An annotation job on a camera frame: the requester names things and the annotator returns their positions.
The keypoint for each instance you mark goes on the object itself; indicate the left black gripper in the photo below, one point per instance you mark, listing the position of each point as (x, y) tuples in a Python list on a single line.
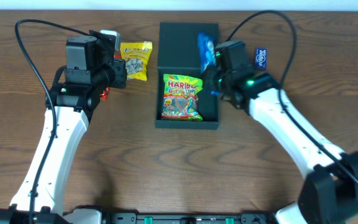
[(119, 73)]

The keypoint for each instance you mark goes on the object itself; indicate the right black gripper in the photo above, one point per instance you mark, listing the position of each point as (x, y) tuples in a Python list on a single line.
[(210, 79)]

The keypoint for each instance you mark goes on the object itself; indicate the red Hacks candy bag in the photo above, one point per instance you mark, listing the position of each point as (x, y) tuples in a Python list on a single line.
[(105, 93)]

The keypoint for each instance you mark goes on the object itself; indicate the yellow Hacks candy bag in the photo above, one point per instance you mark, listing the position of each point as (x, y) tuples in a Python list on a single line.
[(136, 55)]

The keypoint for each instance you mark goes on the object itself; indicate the blue Oreo cookie pack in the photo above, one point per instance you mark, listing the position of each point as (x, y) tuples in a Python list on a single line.
[(207, 54)]

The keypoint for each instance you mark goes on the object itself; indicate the green Haribo worms bag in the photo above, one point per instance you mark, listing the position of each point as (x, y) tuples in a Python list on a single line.
[(180, 98)]

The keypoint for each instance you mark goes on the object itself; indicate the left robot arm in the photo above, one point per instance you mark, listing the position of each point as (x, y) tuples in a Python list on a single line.
[(91, 70)]

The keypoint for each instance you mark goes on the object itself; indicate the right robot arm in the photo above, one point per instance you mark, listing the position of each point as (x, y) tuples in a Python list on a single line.
[(330, 191)]

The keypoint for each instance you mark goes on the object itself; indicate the blue Eclipse mint pack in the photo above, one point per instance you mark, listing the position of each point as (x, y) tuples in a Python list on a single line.
[(260, 58)]

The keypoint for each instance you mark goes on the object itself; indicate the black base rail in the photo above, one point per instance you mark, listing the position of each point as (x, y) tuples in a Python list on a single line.
[(179, 218)]

